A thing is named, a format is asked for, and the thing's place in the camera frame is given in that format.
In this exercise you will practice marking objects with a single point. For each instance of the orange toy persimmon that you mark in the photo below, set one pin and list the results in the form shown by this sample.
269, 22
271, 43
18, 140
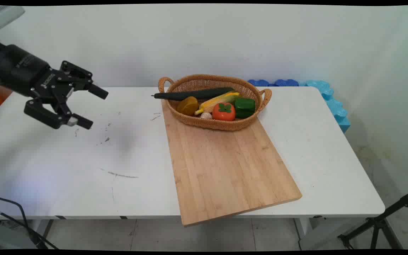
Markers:
224, 112

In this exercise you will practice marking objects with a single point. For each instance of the white table leg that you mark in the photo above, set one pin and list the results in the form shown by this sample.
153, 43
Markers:
305, 232

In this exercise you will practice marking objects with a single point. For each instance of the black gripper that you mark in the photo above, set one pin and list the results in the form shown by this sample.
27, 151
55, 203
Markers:
20, 71

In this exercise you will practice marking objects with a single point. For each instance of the pale toy garlic bulb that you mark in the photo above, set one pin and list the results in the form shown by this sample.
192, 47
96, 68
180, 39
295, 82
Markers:
206, 115

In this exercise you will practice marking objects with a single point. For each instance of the pale foam puzzle mat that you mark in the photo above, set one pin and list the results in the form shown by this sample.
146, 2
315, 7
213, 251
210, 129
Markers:
335, 106

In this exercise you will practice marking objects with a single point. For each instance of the wooden cutting board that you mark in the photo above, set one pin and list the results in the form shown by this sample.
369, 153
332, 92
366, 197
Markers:
225, 166

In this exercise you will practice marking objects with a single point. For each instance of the green toy bell pepper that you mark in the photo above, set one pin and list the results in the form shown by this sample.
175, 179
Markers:
244, 107

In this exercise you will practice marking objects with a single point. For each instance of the orange-brown round toy vegetable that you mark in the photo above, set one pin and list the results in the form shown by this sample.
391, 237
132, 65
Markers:
187, 106

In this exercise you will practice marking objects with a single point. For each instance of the yellow toy corn cob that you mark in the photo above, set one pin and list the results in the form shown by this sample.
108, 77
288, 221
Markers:
214, 102

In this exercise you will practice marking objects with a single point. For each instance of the black tripod stand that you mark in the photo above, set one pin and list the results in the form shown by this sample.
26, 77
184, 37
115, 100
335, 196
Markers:
381, 223

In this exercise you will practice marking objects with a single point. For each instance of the black table frame leg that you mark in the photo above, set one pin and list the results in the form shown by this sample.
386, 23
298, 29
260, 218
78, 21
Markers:
44, 232

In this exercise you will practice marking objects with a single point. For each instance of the dark green toy cucumber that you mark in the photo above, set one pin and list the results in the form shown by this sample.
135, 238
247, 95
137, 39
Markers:
197, 94

